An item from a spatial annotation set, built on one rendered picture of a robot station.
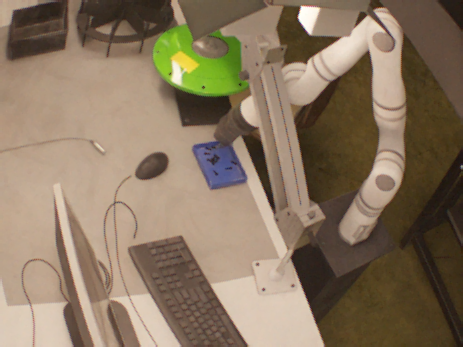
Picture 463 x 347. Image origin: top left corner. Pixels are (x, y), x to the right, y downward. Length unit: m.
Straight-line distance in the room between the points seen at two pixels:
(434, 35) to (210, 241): 1.38
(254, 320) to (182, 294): 0.18
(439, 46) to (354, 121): 3.10
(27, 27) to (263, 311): 1.29
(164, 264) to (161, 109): 0.50
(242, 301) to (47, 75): 0.93
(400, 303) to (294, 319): 1.34
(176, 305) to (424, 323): 1.64
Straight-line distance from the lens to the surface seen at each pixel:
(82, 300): 1.08
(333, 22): 0.35
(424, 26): 0.22
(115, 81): 1.86
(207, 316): 1.43
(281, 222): 1.38
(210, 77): 1.67
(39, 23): 2.12
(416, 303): 2.84
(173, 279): 1.46
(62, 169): 1.64
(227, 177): 1.68
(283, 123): 1.30
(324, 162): 3.05
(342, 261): 1.72
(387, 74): 1.33
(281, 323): 1.50
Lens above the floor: 2.23
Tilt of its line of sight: 50 degrees down
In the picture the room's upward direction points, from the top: 19 degrees clockwise
